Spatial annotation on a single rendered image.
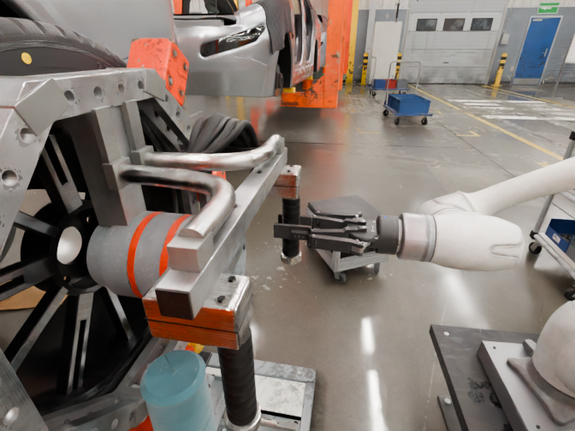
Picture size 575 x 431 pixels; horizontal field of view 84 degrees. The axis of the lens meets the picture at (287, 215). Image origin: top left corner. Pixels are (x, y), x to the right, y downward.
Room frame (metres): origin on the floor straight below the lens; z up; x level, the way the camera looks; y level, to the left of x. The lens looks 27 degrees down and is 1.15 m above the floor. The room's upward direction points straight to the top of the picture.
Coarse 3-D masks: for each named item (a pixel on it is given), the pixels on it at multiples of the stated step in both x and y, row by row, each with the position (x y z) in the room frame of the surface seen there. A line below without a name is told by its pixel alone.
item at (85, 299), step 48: (48, 144) 0.44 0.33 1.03; (48, 192) 0.43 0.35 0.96; (144, 192) 0.69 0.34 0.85; (48, 240) 0.39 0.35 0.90; (0, 288) 0.32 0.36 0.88; (48, 288) 0.38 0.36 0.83; (96, 288) 0.43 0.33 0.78; (48, 336) 0.48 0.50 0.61; (96, 336) 0.48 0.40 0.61; (144, 336) 0.48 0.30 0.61; (48, 384) 0.35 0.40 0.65; (96, 384) 0.35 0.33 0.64
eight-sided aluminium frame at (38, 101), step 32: (0, 96) 0.31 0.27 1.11; (32, 96) 0.32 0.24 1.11; (64, 96) 0.36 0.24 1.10; (96, 96) 0.42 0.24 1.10; (128, 96) 0.47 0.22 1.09; (160, 96) 0.54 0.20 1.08; (0, 128) 0.29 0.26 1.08; (32, 128) 0.31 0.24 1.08; (160, 128) 0.60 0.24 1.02; (192, 128) 0.64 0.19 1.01; (0, 160) 0.27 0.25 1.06; (32, 160) 0.30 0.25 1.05; (0, 192) 0.26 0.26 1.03; (192, 192) 0.68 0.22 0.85; (0, 224) 0.25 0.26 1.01; (0, 256) 0.24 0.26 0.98; (0, 352) 0.20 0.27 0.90; (160, 352) 0.46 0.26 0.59; (0, 384) 0.19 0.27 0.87; (128, 384) 0.36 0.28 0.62; (0, 416) 0.18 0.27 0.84; (32, 416) 0.20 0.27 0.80; (64, 416) 0.26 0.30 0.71; (96, 416) 0.26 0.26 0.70; (128, 416) 0.30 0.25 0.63
